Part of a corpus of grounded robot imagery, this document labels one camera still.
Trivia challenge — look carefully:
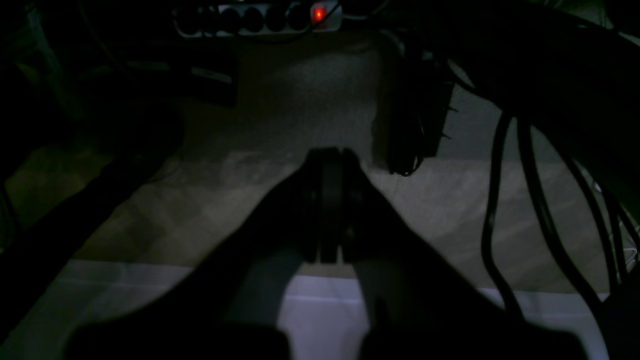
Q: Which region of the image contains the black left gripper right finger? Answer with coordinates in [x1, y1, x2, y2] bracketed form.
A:
[326, 149, 588, 360]

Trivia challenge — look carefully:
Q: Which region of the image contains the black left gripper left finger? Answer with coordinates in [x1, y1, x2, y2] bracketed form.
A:
[67, 149, 322, 360]

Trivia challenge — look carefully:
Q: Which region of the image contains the white power strip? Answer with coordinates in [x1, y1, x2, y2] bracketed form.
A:
[171, 0, 345, 39]

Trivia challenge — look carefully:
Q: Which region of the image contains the black hanging cable bundle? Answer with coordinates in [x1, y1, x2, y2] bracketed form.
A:
[390, 0, 640, 321]

